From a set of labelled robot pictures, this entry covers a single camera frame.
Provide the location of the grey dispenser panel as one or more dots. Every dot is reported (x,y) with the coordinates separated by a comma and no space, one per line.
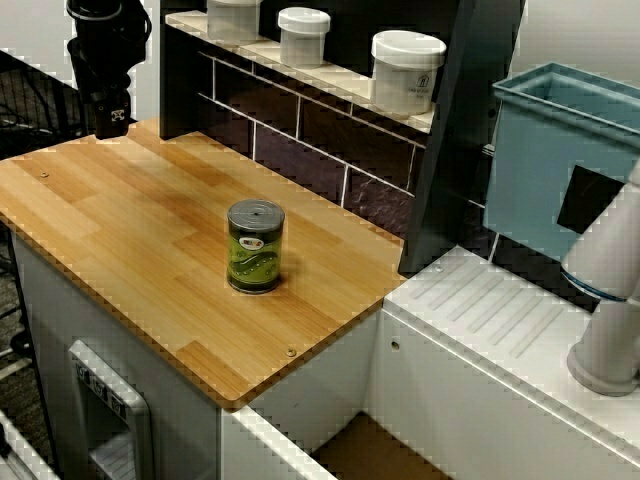
(112,395)

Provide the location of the black square patch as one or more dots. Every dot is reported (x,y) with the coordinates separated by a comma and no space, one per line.
(590,200)

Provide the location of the tall black upright panel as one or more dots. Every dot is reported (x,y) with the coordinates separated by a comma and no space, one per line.
(465,125)

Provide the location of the wooden counter board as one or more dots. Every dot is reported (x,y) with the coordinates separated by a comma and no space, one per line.
(150,225)

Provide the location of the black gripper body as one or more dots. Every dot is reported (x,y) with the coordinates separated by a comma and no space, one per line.
(107,95)

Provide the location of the medium white lidded jar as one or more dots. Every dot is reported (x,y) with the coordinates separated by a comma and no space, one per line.
(302,40)

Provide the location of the blue plastic bin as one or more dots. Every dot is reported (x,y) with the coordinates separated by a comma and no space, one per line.
(530,165)

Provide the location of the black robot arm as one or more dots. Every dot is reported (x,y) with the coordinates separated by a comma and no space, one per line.
(102,30)

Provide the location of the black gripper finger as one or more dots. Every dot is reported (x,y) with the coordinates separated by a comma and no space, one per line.
(104,131)
(122,129)

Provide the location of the large white jar with print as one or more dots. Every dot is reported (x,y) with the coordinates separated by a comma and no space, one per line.
(406,75)

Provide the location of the white curved faucet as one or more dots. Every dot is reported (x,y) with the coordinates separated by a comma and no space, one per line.
(600,240)

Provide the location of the green labelled tin can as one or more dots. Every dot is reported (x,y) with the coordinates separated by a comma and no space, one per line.
(255,250)

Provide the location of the beige shelf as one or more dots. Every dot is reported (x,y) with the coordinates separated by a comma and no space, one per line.
(320,80)

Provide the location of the narrow black upright panel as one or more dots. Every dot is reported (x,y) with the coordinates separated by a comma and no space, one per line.
(180,75)

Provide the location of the translucent plain jar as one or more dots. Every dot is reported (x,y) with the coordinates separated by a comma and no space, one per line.
(232,20)

